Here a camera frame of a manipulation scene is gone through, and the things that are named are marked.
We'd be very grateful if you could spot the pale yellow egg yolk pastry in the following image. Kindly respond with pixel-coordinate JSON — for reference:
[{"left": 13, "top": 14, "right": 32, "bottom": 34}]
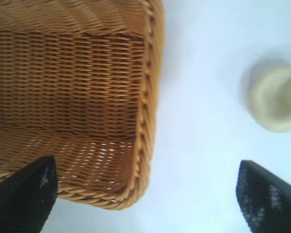
[{"left": 241, "top": 65, "right": 291, "bottom": 134}]

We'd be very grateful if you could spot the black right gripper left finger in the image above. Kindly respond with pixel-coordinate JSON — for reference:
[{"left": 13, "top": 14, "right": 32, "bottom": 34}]
[{"left": 0, "top": 155, "right": 59, "bottom": 233}]

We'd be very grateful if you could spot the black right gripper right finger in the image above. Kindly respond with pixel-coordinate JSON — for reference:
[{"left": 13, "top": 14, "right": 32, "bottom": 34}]
[{"left": 237, "top": 159, "right": 291, "bottom": 233}]

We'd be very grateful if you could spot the brown woven wicker basket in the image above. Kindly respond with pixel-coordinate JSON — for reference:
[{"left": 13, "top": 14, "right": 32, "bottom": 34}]
[{"left": 0, "top": 0, "right": 166, "bottom": 212}]

